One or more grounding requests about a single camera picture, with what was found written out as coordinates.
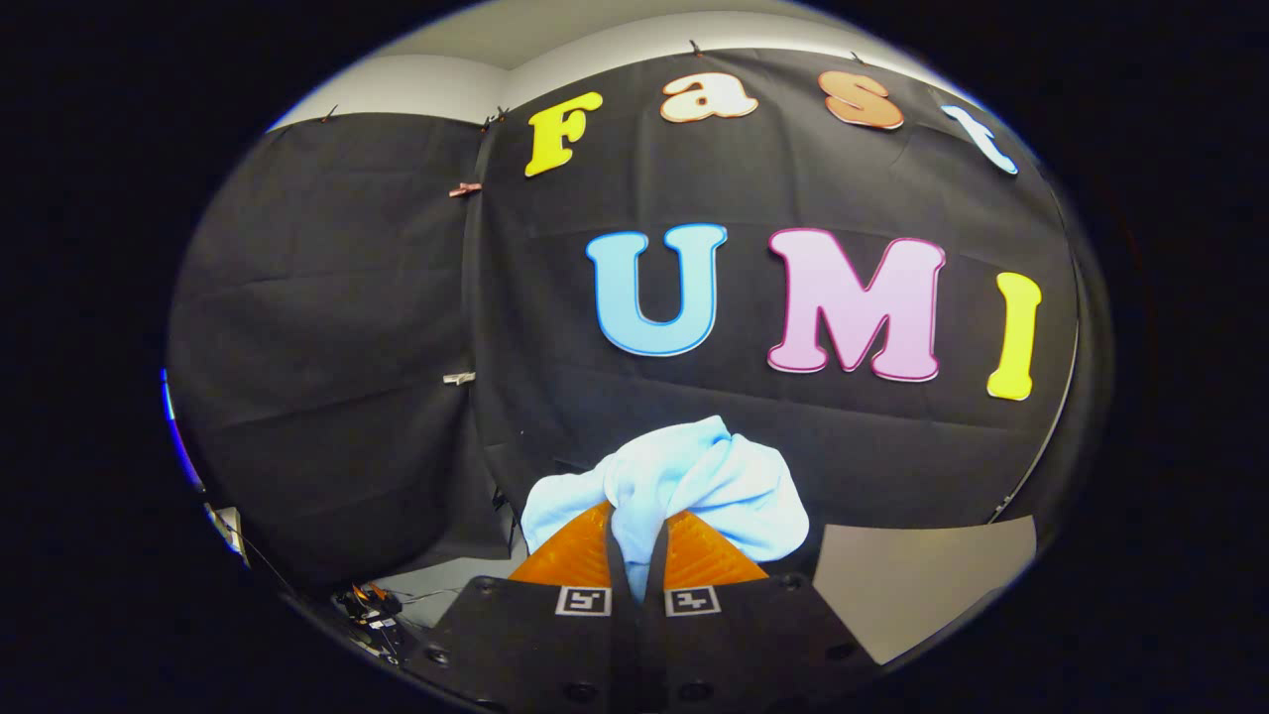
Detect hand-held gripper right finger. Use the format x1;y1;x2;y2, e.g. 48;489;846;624
639;509;883;714

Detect light blue clothes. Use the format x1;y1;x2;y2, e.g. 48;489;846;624
520;415;811;602

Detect small orange black device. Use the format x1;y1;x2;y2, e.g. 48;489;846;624
337;583;405;628

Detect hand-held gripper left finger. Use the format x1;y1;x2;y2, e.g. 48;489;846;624
402;499;640;714

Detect black backdrop cloth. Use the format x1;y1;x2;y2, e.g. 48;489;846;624
167;48;1111;596

